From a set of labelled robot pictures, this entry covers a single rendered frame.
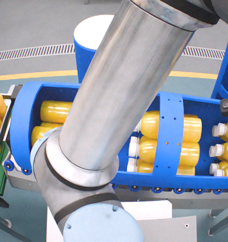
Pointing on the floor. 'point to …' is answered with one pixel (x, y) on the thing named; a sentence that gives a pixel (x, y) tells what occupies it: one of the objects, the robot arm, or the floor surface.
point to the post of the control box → (8, 231)
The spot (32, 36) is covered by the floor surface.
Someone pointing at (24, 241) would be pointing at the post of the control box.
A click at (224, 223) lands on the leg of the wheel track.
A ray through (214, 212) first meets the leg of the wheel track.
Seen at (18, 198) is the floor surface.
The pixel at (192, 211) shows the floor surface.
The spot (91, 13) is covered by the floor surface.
